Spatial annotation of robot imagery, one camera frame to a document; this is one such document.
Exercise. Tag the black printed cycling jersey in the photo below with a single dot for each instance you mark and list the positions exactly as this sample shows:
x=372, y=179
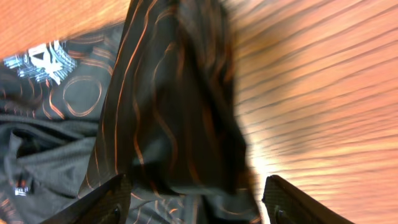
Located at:
x=151, y=99

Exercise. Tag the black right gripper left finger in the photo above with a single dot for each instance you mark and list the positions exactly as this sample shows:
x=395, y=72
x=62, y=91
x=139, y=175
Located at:
x=108, y=204

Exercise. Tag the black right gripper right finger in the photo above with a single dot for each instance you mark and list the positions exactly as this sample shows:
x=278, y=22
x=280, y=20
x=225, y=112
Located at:
x=286, y=204

